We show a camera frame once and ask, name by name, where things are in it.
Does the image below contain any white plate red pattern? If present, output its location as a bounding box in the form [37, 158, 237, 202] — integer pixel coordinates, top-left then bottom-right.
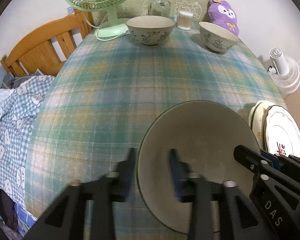
[264, 105, 300, 158]

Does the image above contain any floral ceramic bowl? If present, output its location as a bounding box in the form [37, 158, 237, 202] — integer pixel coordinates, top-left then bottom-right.
[136, 100, 260, 234]
[199, 22, 239, 54]
[126, 16, 175, 46]

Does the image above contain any round cream yellow-flower plate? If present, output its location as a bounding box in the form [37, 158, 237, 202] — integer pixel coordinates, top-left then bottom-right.
[248, 100, 275, 148]

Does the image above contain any plaid green tablecloth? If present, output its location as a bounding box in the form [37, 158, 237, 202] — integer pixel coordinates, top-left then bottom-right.
[25, 22, 284, 217]

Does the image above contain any white floor fan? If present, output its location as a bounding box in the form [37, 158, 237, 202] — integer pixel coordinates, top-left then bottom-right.
[267, 48, 300, 95]

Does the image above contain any blue checkered bear blanket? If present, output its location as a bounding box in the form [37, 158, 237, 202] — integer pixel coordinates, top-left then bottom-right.
[0, 75, 55, 208]

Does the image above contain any wooden bed headboard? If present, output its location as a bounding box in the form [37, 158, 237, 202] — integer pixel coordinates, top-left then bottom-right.
[0, 9, 93, 76]

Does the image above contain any cotton swab container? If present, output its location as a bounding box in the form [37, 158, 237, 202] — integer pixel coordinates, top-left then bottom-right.
[177, 10, 193, 31]

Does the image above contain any purple plush bunny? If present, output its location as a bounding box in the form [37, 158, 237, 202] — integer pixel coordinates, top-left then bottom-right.
[207, 0, 239, 36]

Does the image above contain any glass jar with red lid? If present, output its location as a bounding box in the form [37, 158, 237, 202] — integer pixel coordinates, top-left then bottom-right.
[148, 0, 171, 17]

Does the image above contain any green fan power cable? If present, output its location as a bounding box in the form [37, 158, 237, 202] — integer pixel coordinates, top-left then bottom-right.
[82, 11, 131, 41]

